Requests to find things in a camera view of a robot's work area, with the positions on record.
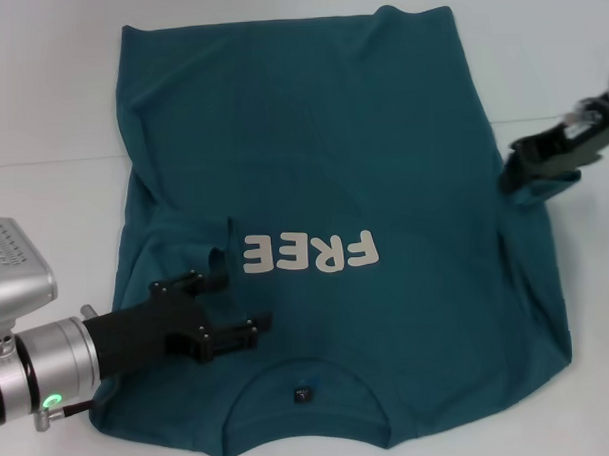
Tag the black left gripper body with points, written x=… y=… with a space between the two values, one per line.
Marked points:
x=148 y=326

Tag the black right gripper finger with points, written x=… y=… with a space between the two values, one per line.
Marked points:
x=533 y=172
x=537 y=146

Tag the small silver plug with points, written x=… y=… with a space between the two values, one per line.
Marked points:
x=88 y=311

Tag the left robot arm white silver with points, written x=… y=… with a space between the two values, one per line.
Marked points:
x=49 y=357

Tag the teal t-shirt with FREE print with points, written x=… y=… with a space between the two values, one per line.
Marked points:
x=331 y=137

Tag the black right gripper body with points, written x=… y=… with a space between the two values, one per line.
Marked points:
x=596 y=138

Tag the silver black wrist camera box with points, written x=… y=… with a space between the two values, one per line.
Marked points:
x=16 y=268

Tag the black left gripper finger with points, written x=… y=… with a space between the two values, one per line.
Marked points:
x=238 y=335
x=206 y=282

